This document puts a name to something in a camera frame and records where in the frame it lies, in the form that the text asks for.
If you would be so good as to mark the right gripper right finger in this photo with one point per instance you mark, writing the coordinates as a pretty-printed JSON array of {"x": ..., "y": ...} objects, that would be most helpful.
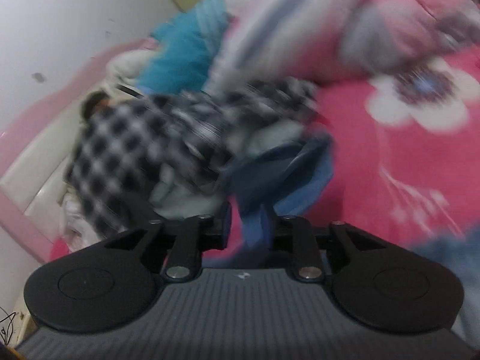
[{"x": 294, "y": 236}]

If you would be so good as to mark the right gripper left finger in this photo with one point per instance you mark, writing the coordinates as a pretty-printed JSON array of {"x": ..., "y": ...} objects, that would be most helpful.
[{"x": 190, "y": 238}]

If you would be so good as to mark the blue denim jeans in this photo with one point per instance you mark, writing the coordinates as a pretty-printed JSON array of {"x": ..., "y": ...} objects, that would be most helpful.
[{"x": 284, "y": 181}]

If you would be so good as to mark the black white checkered shirt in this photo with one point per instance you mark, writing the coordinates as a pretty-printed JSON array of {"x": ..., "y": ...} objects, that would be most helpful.
[{"x": 173, "y": 151}]

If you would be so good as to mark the pink floral bed blanket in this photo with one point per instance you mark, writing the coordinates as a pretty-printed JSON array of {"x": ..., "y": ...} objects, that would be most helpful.
[{"x": 406, "y": 154}]

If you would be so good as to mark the blue striped pillow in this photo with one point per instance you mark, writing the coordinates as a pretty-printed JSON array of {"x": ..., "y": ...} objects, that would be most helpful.
[{"x": 189, "y": 42}]

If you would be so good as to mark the pink white headboard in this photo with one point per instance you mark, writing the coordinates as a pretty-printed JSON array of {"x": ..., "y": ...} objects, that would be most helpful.
[{"x": 34, "y": 152}]

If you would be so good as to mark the pink grey crumpled quilt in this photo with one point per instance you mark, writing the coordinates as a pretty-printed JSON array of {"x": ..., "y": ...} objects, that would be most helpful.
[{"x": 329, "y": 40}]

